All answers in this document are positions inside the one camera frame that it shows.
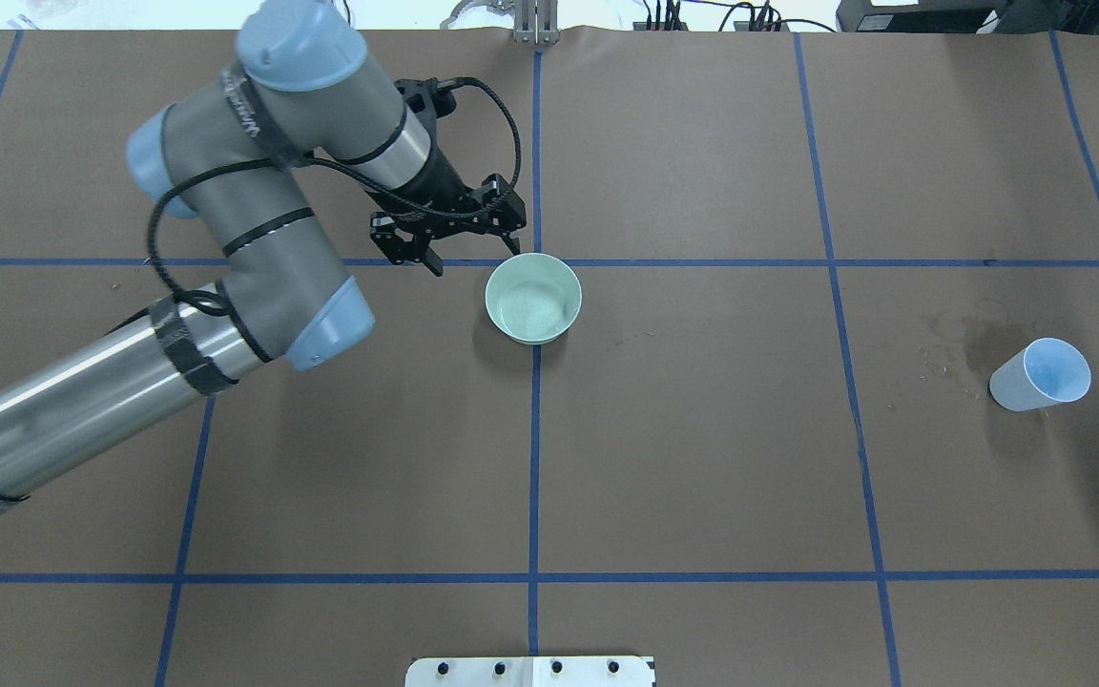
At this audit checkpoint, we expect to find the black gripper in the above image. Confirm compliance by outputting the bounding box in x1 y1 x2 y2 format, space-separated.
369 153 528 278

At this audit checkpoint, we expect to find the light blue plastic cup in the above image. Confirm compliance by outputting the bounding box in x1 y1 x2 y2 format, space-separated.
988 337 1094 412

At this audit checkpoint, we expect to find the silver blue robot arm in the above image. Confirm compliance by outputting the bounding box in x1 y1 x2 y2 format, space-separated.
0 1 528 516

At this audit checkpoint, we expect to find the mint green bowl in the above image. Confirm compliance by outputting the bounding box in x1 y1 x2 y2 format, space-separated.
484 253 582 346

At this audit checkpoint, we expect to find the aluminium frame post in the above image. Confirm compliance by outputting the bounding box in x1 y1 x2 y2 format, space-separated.
513 0 560 47

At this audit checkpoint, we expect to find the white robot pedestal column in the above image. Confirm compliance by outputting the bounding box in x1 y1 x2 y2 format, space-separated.
403 654 657 686

